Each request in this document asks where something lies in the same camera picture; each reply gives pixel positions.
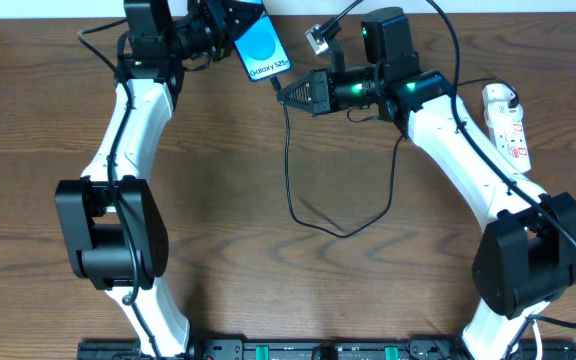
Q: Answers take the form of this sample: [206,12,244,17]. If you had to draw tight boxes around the black USB charging cable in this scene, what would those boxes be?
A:
[270,75,521,239]

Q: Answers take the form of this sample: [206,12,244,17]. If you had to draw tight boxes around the blue Galaxy smartphone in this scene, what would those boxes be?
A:
[234,0,292,82]

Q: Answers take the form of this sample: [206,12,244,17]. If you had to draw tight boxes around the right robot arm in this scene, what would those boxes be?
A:
[277,7,576,359]

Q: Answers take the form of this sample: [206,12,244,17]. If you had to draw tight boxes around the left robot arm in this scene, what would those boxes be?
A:
[55,0,267,359]

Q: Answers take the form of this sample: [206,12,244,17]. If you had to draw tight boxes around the white power strip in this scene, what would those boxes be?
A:
[484,101,531,174]

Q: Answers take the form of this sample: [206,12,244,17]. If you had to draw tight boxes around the white USB wall charger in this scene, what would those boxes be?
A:
[482,83,521,117]

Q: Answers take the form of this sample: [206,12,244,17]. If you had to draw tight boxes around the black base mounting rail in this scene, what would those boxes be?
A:
[75,338,576,360]

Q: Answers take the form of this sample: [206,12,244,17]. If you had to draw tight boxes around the white power strip cord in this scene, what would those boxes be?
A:
[530,319,544,360]

